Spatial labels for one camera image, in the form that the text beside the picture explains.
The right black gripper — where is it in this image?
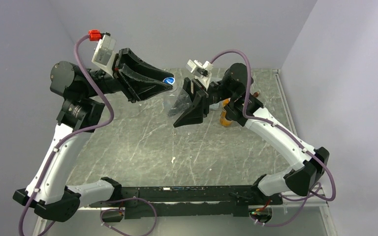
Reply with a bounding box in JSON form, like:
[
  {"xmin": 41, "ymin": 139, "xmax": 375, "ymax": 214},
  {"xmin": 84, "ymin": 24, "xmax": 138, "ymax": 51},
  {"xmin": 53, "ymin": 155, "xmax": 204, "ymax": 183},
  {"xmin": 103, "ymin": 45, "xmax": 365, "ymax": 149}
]
[{"xmin": 167, "ymin": 77, "xmax": 236, "ymax": 126}]

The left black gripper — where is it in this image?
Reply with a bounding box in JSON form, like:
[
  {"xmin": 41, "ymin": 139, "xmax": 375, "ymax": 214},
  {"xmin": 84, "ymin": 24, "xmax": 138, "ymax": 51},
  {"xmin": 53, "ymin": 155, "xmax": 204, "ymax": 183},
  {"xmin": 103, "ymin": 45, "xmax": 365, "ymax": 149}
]
[{"xmin": 83, "ymin": 49, "xmax": 173, "ymax": 104}]

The blue bottle cap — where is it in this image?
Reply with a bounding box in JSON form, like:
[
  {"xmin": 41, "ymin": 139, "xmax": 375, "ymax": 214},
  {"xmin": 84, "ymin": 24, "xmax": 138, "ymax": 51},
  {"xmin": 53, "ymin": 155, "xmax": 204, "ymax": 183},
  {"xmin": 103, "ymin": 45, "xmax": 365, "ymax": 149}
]
[{"xmin": 163, "ymin": 77, "xmax": 175, "ymax": 85}]

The orange juice bottle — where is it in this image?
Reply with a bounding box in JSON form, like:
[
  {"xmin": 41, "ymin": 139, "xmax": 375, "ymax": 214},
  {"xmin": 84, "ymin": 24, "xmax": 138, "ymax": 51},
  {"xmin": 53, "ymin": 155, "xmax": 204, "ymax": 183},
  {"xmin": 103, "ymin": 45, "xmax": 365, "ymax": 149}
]
[{"xmin": 220, "ymin": 98, "xmax": 233, "ymax": 127}]

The clear plastic bottle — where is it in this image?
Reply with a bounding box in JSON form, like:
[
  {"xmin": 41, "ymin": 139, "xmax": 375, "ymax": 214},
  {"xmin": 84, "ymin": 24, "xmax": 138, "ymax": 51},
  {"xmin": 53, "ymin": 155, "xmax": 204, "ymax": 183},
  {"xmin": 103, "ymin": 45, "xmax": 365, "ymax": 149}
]
[{"xmin": 162, "ymin": 83, "xmax": 192, "ymax": 125}]

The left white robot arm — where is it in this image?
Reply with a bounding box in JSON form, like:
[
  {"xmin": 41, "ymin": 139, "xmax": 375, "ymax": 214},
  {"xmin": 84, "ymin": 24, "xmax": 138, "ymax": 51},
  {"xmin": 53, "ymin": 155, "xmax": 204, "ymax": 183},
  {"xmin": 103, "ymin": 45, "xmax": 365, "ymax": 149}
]
[{"xmin": 13, "ymin": 48, "xmax": 173, "ymax": 222}]

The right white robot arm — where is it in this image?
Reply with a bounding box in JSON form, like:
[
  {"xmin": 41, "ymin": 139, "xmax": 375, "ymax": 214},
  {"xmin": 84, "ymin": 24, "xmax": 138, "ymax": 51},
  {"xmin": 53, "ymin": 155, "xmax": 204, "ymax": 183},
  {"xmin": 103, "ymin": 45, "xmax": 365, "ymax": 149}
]
[{"xmin": 167, "ymin": 60, "xmax": 329, "ymax": 204}]

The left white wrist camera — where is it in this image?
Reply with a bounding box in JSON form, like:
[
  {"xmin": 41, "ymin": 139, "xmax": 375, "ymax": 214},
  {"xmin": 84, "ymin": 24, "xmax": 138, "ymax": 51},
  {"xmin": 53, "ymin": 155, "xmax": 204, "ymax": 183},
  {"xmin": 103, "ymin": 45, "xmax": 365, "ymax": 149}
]
[{"xmin": 92, "ymin": 32, "xmax": 116, "ymax": 77}]

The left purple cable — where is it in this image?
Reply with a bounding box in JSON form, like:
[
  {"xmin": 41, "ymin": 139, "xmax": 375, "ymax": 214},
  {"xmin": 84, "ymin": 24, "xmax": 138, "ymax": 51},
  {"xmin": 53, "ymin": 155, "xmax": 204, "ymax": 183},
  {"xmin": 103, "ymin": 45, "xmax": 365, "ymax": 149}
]
[{"xmin": 18, "ymin": 34, "xmax": 115, "ymax": 236}]

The purple cable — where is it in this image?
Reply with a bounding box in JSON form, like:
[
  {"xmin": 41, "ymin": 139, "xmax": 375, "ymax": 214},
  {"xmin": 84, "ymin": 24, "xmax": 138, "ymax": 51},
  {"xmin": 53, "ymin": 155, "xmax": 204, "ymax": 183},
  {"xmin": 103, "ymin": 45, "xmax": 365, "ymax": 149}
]
[
  {"xmin": 18, "ymin": 34, "xmax": 115, "ymax": 236},
  {"xmin": 210, "ymin": 49, "xmax": 337, "ymax": 202}
]

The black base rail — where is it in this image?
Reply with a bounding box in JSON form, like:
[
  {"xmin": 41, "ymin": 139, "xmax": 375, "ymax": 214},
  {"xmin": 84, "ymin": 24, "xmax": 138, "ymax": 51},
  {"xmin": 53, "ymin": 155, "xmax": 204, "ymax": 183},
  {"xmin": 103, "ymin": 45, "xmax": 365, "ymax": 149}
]
[{"xmin": 91, "ymin": 185, "xmax": 283, "ymax": 219}]

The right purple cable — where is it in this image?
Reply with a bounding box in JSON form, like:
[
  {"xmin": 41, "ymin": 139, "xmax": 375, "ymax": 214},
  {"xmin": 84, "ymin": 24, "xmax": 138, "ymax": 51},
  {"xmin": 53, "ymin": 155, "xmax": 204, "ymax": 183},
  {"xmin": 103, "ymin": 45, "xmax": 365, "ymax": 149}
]
[{"xmin": 210, "ymin": 49, "xmax": 337, "ymax": 202}]

